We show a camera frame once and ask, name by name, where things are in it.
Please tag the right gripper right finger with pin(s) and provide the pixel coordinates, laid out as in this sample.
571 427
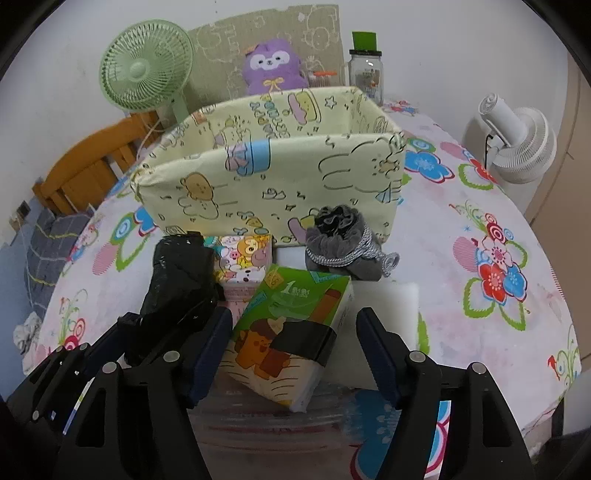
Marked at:
408 379

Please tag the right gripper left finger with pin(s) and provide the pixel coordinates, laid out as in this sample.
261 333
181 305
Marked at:
194 354

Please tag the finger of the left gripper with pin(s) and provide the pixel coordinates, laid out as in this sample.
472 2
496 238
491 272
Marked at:
130 337

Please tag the white sponge block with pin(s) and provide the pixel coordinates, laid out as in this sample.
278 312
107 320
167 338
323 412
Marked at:
396 304

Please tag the green tissue pack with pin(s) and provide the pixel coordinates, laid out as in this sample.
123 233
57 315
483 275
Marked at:
280 346

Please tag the cartoon printed tissue pack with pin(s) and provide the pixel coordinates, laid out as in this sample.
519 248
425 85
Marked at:
240 259

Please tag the grey scrunchie pouch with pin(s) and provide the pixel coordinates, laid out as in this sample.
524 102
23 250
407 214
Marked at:
341 242

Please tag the pink packet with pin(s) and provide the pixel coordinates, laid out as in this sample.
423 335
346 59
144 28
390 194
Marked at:
237 297

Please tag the floral tablecloth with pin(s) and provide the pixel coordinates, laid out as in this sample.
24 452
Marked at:
487 293

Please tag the blue plaid bedding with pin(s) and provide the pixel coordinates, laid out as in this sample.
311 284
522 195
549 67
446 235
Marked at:
47 252

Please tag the orange wooden chair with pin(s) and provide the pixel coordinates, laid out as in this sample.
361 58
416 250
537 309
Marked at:
84 175

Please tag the yellow cartoon fabric storage box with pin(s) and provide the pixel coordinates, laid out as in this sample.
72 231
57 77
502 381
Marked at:
267 164

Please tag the white floor fan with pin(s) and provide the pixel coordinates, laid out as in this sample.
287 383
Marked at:
517 146

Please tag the green desk fan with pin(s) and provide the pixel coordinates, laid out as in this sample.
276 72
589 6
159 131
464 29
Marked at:
147 66

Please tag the cartoon cardboard sheet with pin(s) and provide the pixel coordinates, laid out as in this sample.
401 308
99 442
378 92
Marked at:
314 32

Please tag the purple plush toy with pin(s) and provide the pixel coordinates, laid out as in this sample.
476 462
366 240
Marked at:
272 66

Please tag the toothpick holder with orange lid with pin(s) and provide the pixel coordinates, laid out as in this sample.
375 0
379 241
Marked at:
322 79

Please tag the glass jar with green lid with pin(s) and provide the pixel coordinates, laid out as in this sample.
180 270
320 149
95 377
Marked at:
366 66

